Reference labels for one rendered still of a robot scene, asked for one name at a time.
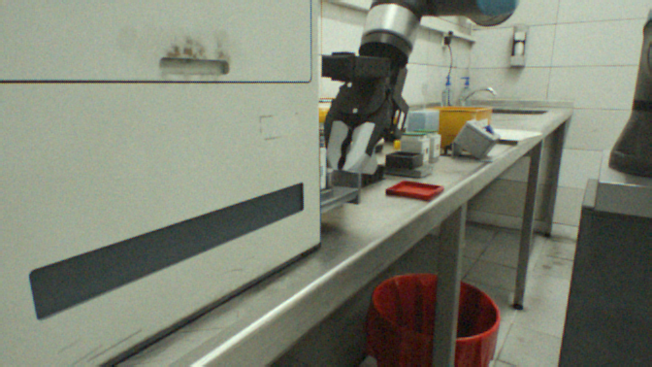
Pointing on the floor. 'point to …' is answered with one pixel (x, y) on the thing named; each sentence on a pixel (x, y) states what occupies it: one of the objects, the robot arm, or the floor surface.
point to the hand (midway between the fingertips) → (339, 178)
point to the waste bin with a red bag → (488, 321)
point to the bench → (369, 263)
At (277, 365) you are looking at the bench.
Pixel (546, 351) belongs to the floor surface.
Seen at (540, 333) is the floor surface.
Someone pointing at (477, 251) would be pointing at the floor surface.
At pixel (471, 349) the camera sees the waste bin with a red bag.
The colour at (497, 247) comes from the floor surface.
